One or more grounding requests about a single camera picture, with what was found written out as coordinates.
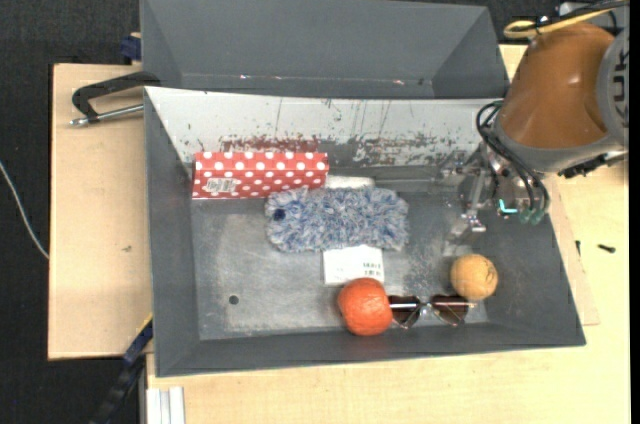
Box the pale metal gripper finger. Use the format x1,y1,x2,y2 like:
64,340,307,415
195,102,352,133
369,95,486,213
443,210,488,258
438,156,475,204

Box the tan ball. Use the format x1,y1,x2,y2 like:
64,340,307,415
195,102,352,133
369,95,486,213
449,253,500,302

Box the heart-shaped sunglasses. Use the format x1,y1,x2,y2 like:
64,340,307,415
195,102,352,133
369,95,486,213
387,294,477,331

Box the white paper label card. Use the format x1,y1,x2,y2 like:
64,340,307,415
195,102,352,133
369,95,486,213
322,245,386,286

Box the orange toy fruit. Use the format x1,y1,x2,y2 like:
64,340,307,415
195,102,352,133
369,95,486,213
336,277,394,337

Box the red white-dotted box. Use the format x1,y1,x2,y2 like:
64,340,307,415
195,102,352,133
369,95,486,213
191,150,331,200

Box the grey metal bin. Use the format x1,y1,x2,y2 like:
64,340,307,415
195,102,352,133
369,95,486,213
138,0,587,378

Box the pale wood flat board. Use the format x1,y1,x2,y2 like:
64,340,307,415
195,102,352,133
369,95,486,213
47,61,154,361

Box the black cylinder on white bracket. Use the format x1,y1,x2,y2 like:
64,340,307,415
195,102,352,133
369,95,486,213
557,150,629,179

